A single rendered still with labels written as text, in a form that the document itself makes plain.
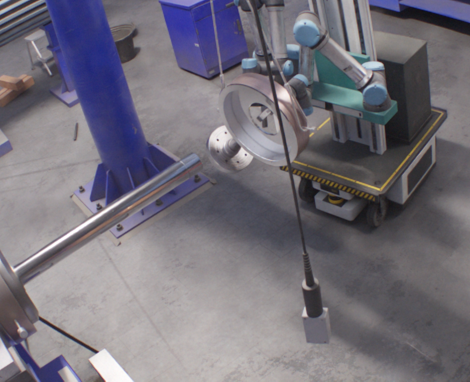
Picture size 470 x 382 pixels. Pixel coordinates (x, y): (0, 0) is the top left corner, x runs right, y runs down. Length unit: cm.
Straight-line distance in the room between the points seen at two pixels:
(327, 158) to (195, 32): 208
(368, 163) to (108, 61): 159
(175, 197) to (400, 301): 165
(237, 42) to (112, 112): 195
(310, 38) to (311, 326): 137
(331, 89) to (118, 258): 158
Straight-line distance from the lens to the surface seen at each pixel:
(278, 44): 285
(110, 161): 371
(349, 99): 297
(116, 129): 357
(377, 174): 311
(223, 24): 505
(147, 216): 368
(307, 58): 275
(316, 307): 148
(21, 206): 441
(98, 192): 397
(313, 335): 159
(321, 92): 306
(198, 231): 349
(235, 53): 519
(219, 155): 241
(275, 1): 283
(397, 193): 324
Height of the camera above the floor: 220
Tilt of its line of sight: 35 degrees down
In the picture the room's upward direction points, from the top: 15 degrees counter-clockwise
